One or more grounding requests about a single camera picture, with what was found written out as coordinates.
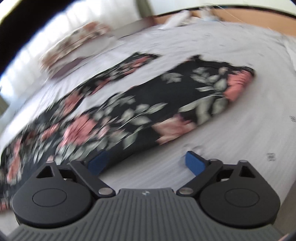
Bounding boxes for black floral pants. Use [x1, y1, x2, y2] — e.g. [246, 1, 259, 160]
[1, 52, 255, 211]

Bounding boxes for white bed sheet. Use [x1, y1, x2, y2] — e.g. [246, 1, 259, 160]
[0, 21, 296, 235]

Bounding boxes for white lavender pillow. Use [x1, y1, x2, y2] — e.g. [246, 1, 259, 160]
[39, 51, 106, 79]

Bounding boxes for floral pillow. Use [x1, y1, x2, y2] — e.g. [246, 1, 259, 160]
[39, 21, 111, 71]

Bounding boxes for white crumpled cloth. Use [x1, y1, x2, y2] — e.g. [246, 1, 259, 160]
[159, 10, 199, 30]

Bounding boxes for wooden bed frame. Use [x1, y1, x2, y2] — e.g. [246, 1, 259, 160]
[115, 4, 296, 38]

